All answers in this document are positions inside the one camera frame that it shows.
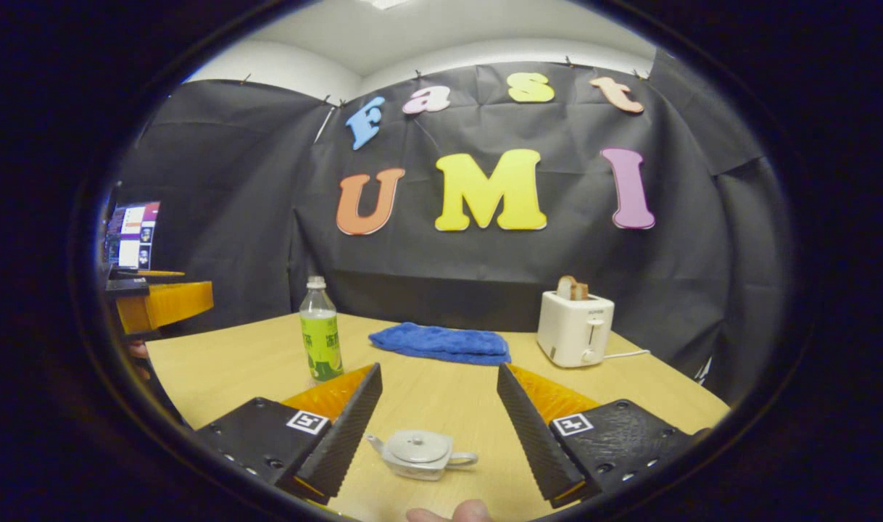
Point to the computer monitor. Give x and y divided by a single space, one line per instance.
133 235

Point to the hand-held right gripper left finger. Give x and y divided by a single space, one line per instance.
343 435

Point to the ceiling light panel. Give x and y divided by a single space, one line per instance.
383 2

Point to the green label water bottle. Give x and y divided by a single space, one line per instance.
322 348

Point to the bread slice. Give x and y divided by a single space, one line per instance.
572 288

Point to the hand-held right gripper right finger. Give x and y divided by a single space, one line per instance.
532 435

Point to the white ceramic teacup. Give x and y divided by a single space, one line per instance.
420 470

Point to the blue towel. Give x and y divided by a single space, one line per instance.
441 342

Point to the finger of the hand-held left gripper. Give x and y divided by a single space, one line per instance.
166 303
144 274

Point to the white toaster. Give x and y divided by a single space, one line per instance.
572 330

